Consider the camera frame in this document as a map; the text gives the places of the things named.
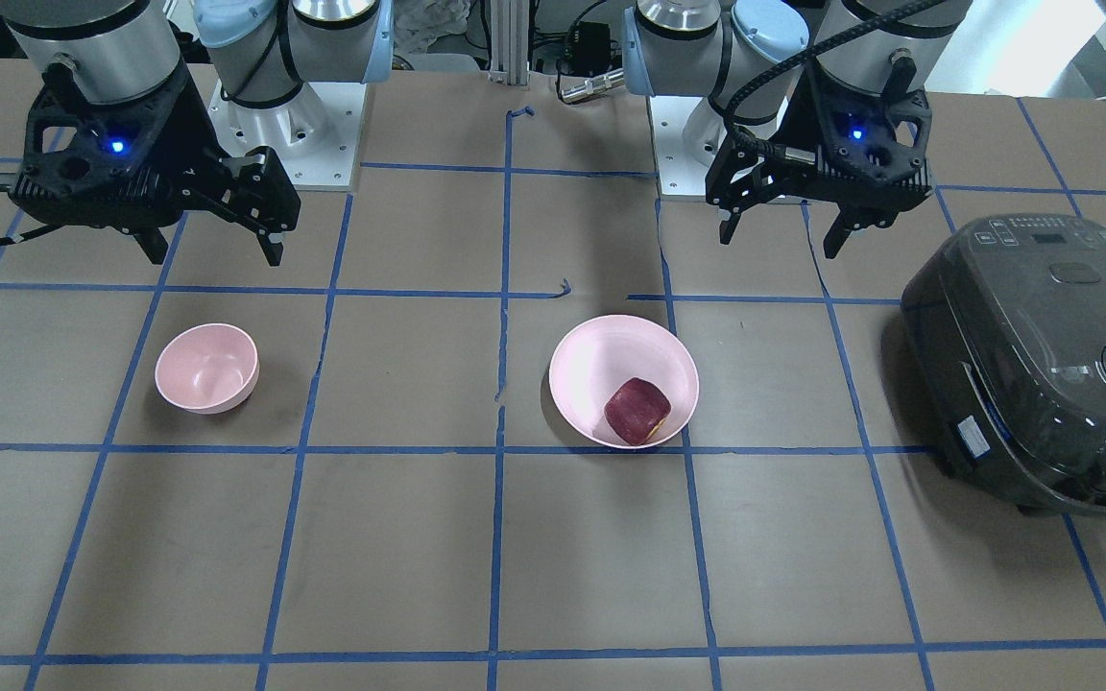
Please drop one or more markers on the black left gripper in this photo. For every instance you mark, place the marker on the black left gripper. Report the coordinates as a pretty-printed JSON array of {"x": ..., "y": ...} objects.
[{"x": 789, "y": 123}]

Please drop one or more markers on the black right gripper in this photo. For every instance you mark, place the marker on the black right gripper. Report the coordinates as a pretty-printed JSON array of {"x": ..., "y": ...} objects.
[{"x": 196, "y": 123}]

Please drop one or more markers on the red apple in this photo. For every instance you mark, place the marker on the red apple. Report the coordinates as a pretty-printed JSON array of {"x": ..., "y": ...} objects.
[{"x": 637, "y": 410}]

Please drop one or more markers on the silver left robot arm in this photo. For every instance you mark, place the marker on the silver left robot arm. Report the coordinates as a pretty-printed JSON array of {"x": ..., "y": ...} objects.
[{"x": 746, "y": 58}]

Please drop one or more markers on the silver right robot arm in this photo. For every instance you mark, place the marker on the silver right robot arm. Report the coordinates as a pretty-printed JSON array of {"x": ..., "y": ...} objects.
[{"x": 263, "y": 51}]

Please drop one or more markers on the small pink bowl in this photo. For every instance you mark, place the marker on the small pink bowl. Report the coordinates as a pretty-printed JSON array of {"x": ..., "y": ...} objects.
[{"x": 208, "y": 369}]

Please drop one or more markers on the silver metal connector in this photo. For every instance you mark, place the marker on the silver metal connector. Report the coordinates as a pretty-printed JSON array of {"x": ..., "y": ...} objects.
[{"x": 591, "y": 87}]

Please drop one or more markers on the dark grey rice cooker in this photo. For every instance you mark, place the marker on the dark grey rice cooker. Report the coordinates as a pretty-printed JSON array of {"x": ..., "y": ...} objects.
[{"x": 1007, "y": 322}]

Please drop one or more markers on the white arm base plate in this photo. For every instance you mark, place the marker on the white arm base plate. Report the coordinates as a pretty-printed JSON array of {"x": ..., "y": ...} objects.
[
  {"x": 686, "y": 134},
  {"x": 316, "y": 135}
]

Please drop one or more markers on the aluminium frame post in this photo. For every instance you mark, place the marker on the aluminium frame post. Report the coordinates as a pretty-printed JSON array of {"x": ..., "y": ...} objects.
[{"x": 510, "y": 40}]

